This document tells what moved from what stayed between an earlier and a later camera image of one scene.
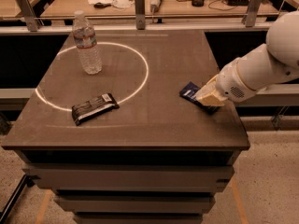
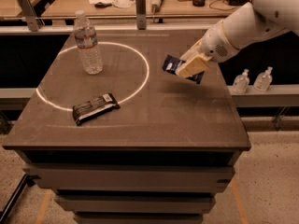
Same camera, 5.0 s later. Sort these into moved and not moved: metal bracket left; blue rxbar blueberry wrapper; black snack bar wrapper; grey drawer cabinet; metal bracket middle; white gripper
Moved: blue rxbar blueberry wrapper; white gripper
Not moved: metal bracket left; metal bracket middle; black snack bar wrapper; grey drawer cabinet
